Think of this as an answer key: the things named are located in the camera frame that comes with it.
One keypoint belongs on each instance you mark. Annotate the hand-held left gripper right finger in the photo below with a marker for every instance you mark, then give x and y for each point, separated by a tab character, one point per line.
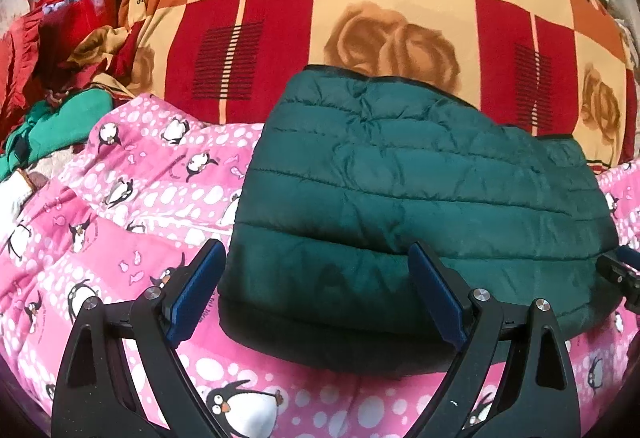
440	293

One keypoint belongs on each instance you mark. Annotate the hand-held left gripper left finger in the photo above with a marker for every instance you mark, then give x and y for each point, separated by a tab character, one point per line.
197	293

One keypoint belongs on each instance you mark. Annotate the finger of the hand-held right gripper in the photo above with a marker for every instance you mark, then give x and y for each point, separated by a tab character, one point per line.
617	273

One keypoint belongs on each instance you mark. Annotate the dark green puffer jacket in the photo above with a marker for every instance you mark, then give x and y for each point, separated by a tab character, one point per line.
400	193

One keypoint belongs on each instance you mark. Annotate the pile of red clothes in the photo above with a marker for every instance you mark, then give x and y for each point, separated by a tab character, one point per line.
45	38

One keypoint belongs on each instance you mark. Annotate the pink penguin print blanket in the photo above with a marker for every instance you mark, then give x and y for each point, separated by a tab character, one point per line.
150	198

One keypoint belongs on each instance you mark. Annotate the white cloth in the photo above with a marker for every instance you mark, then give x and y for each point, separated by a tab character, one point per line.
12	193

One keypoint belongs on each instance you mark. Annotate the bright green garment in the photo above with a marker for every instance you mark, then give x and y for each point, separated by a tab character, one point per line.
55	123

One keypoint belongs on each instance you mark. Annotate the mustard yellow cloth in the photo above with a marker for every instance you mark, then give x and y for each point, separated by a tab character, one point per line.
97	43

